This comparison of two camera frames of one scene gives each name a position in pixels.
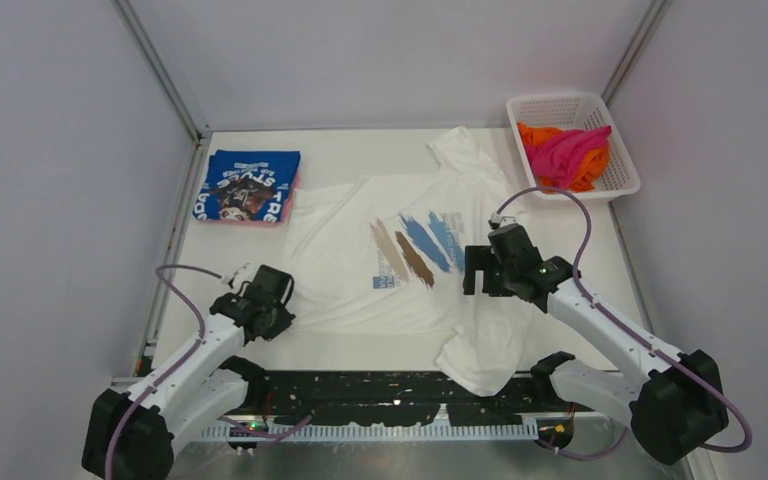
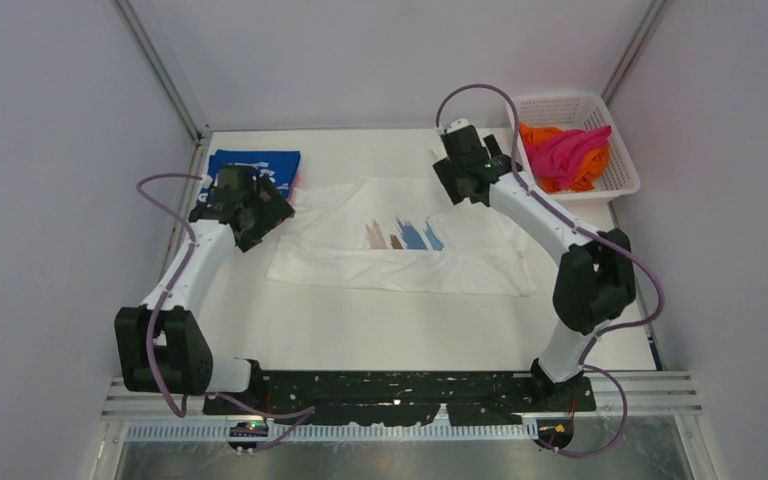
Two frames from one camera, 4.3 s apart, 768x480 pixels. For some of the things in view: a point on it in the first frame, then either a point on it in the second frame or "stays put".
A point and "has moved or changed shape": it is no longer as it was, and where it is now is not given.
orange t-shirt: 587,170 stays put
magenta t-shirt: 555,156 stays put
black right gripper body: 505,274 -> 447,174
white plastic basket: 576,111 stays put
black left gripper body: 278,323 -> 265,217
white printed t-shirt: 381,256 has moved or changed shape
